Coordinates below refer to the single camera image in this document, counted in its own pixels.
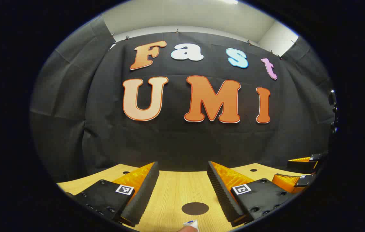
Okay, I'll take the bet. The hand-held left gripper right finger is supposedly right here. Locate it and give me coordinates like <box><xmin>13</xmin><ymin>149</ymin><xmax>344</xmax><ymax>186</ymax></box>
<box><xmin>207</xmin><ymin>161</ymin><xmax>295</xmax><ymax>227</ymax></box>

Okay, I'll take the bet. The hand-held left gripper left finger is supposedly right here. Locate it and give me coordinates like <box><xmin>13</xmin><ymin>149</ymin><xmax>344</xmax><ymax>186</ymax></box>
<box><xmin>67</xmin><ymin>161</ymin><xmax>160</xmax><ymax>227</ymax></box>

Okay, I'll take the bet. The brown round coaster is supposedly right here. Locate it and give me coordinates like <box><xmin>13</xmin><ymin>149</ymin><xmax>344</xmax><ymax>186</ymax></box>
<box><xmin>181</xmin><ymin>202</ymin><xmax>209</xmax><ymax>216</ymax></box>

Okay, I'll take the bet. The white toothpaste tube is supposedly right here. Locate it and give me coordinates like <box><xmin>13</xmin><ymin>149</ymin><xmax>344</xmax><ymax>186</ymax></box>
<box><xmin>176</xmin><ymin>220</ymin><xmax>200</xmax><ymax>232</ymax></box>

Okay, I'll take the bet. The wooden desktop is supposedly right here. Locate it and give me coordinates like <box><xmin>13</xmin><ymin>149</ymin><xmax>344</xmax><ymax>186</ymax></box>
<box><xmin>56</xmin><ymin>163</ymin><xmax>312</xmax><ymax>232</ymax></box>

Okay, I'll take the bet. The black backdrop cloth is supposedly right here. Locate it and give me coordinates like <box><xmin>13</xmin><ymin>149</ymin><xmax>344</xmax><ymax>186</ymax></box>
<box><xmin>29</xmin><ymin>14</ymin><xmax>337</xmax><ymax>182</ymax></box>

